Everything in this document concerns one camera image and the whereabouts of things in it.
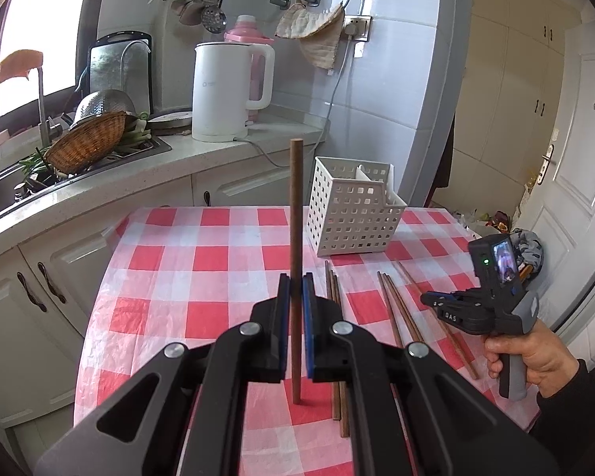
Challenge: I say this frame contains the white lower kitchen cabinets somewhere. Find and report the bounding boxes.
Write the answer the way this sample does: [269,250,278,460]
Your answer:
[0,158,324,427]

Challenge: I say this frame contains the person's right hand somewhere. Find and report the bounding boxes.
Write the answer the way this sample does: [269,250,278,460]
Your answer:
[484,319,580,399]

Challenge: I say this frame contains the white door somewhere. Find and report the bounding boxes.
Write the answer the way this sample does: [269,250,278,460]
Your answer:
[518,20,595,328]

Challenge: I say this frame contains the red white checkered tablecloth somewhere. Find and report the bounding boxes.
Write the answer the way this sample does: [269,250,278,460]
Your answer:
[73,205,542,476]

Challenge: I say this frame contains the white perforated utensil basket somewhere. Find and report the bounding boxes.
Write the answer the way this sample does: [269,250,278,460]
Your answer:
[306,156,407,257]

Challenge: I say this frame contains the woven wicker basket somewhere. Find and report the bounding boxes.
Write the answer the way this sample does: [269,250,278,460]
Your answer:
[44,112,127,175]

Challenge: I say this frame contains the beige hanging dish cloth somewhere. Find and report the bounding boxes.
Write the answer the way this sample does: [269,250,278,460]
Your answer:
[275,3,345,70]

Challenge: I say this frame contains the metal colander bowl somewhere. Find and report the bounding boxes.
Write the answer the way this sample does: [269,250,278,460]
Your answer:
[72,89,136,128]

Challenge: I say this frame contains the white electric kettle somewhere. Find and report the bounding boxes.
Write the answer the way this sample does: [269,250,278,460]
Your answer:
[191,42,275,143]

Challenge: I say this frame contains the pink thermos flask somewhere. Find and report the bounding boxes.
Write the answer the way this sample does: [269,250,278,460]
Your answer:
[222,14,275,123]

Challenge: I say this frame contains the chrome sink faucet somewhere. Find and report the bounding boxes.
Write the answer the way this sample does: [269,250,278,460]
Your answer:
[0,65,51,147]

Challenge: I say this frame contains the steel cutting board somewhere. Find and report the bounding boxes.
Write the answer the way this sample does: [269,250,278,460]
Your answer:
[88,30,154,114]

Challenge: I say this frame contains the orange cloth on faucet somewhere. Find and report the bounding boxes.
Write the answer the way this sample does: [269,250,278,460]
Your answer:
[0,50,44,83]

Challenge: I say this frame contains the cream wall cabinets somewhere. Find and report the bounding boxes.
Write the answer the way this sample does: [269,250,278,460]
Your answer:
[433,0,580,215]

